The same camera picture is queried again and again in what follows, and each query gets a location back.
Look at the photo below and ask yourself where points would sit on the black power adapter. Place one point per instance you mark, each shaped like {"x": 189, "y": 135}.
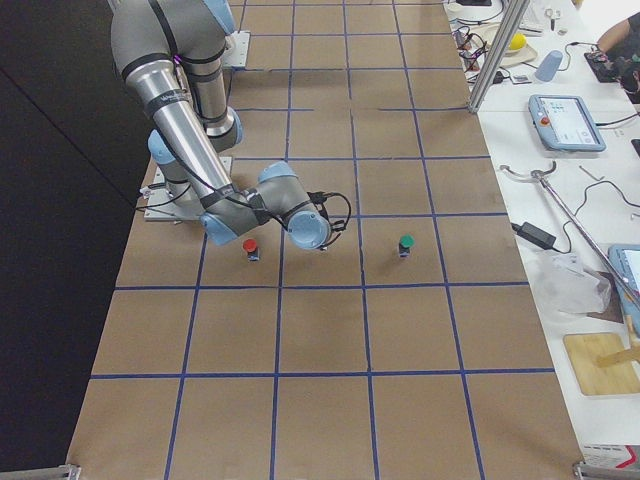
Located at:
{"x": 535, "y": 235}

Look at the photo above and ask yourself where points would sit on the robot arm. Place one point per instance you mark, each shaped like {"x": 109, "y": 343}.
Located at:
{"x": 170, "y": 54}

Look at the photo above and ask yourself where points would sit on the translucent blue plastic cup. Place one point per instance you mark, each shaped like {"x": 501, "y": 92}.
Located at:
{"x": 549, "y": 66}

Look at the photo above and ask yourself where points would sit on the yellow lemon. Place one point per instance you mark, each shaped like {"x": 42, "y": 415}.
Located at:
{"x": 518, "y": 42}

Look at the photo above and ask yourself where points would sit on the beige square tray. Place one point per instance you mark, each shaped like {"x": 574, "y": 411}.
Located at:
{"x": 510, "y": 59}

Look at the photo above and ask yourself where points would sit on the green push button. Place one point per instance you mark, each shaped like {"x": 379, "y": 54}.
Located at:
{"x": 405, "y": 244}

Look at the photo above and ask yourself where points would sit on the red push button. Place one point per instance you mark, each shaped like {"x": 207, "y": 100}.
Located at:
{"x": 251, "y": 249}

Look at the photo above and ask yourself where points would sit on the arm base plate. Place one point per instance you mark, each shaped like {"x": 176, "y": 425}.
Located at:
{"x": 235, "y": 55}
{"x": 172, "y": 199}

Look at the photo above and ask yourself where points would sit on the wooden cutting board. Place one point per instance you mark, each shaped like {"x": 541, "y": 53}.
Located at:
{"x": 602, "y": 366}

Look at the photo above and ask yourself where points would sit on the crumpled clear plastic bag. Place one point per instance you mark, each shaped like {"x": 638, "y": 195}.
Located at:
{"x": 563, "y": 283}

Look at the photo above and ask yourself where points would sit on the blue teach pendant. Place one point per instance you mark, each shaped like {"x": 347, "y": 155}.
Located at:
{"x": 563, "y": 123}
{"x": 625, "y": 259}

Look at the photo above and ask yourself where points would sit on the aluminium frame post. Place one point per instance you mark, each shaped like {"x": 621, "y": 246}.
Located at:
{"x": 506, "y": 30}

